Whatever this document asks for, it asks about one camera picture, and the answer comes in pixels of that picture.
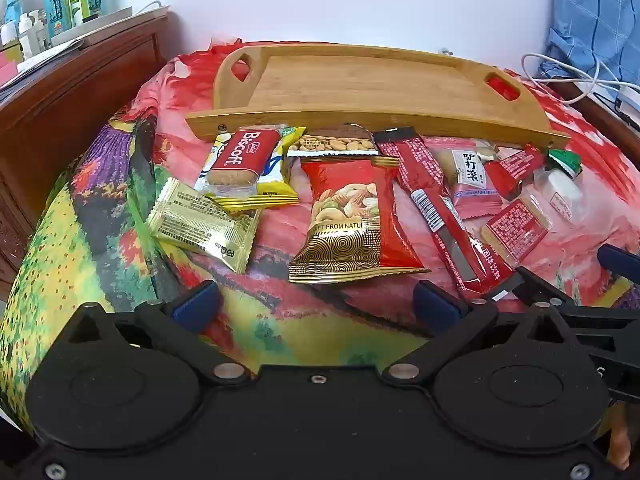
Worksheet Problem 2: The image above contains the blue checked cloth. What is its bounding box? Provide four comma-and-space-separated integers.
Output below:
537, 0, 640, 97

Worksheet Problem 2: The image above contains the clear packet with green top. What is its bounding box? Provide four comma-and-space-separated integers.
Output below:
530, 147, 585, 224

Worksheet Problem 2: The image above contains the stack of papers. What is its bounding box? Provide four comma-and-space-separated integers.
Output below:
0, 37, 86, 92

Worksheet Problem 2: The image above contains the gold sachet packet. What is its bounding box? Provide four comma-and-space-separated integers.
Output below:
146, 177, 261, 275

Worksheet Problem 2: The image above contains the yellow and white snack packet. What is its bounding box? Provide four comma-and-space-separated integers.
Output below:
194, 125, 307, 212

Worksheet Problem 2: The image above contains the white plastic tray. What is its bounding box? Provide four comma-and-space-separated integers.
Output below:
50, 6, 134, 49

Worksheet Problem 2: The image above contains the pink snack packet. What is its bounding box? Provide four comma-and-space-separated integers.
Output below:
432, 145, 504, 221

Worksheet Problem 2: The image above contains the small dark red packet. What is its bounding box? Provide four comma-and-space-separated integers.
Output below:
482, 144, 546, 202

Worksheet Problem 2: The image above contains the red biscuit packet white logo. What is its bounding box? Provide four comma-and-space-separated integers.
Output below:
194, 127, 283, 199

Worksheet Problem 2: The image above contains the brown wooden cabinet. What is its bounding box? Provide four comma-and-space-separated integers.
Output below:
0, 10, 182, 273

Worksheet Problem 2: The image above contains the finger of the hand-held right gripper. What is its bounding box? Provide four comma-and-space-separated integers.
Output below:
514, 266, 577, 312
597, 244, 640, 282

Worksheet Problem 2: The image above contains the thin white cable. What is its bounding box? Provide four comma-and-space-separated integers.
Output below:
131, 0, 169, 17

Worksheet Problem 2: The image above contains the clear peanut packet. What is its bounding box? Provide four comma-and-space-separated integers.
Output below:
286, 124, 382, 157

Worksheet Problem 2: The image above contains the wooden tray with handles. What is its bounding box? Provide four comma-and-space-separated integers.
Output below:
185, 42, 571, 152

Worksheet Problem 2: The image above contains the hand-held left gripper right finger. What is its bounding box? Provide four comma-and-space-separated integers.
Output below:
382, 280, 567, 387

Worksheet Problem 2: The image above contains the person's right hand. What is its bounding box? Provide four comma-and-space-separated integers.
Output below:
606, 402, 640, 472

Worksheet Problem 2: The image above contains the red and gold nut packet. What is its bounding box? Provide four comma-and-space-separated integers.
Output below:
288, 156, 432, 284

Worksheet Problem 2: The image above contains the brown wooden bed frame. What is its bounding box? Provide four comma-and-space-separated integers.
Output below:
545, 80, 640, 162

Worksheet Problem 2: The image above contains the white power strip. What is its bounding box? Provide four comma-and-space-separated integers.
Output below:
612, 82, 640, 127

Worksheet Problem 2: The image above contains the long red stick sachet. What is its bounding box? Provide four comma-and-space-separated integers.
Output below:
372, 126, 517, 297

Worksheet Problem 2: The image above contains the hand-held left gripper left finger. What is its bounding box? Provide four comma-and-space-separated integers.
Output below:
66, 280, 257, 387

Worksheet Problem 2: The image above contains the colourful printed blanket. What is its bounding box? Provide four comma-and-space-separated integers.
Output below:
0, 37, 640, 441

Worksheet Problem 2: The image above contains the red biscuit packet small print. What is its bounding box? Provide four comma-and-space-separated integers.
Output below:
480, 199, 551, 269

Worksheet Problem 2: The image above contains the looped white power cable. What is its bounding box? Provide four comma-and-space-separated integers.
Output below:
520, 52, 640, 107

